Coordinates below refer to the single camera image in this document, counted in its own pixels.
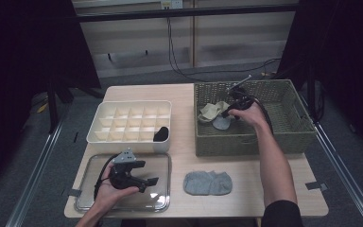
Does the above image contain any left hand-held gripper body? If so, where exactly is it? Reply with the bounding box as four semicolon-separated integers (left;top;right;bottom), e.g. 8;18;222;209
108;148;141;191

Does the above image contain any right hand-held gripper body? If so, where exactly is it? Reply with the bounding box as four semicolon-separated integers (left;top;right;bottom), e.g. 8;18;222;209
226;74;257;112

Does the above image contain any clear plastic lid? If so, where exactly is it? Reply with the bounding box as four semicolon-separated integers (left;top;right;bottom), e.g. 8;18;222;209
74;152;172;213

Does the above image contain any black sock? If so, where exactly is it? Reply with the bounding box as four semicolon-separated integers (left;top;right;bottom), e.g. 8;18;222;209
152;126;170;143

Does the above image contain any cream divided storage box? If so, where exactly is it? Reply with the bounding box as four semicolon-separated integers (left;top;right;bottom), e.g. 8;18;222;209
85;99;173;155

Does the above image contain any green woven basket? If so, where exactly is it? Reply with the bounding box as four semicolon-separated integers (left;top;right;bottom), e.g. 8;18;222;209
193;79;318;158

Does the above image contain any person's right hand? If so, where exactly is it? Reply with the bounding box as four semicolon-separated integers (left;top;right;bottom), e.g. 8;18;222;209
227;102;270;131

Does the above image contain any person's left hand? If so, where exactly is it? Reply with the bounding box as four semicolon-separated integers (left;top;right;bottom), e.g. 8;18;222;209
94;164;140;213

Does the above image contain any grey tape piece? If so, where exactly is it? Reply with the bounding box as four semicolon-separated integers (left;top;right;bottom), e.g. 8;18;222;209
305;182;329;192
63;188;82;199

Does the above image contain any black metal stand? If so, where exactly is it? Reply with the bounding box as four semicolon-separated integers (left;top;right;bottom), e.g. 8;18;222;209
45;72;77;135
305;67;318;123

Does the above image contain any black crossbar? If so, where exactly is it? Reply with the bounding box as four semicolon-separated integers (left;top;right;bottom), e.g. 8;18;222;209
75;4;299;23

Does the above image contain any dark curtain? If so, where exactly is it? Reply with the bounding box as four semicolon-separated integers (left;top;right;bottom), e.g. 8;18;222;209
275;0;363;160
0;0;102;198

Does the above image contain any person's black sleeve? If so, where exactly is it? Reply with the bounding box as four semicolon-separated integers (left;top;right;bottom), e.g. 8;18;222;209
261;200;304;227

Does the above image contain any left hand-held gripper cable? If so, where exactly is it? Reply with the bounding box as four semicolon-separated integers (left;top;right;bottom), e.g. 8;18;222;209
93;152;121;201

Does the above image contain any hand-held gripper cable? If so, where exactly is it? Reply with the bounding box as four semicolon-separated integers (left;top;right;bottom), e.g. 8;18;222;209
248;96;275;135
93;152;121;201

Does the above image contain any black power cable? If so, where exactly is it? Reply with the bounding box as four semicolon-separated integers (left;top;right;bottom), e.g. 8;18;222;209
166;17;208;83
182;57;282;79

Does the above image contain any right hand-held gripper cable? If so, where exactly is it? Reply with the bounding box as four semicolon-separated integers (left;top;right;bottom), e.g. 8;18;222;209
248;96;275;135

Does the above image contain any metal floor rail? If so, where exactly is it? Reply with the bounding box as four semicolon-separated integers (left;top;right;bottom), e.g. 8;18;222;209
5;121;66;227
299;94;363;227

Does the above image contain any wall socket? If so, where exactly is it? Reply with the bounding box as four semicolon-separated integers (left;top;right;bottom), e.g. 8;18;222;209
160;0;184;9

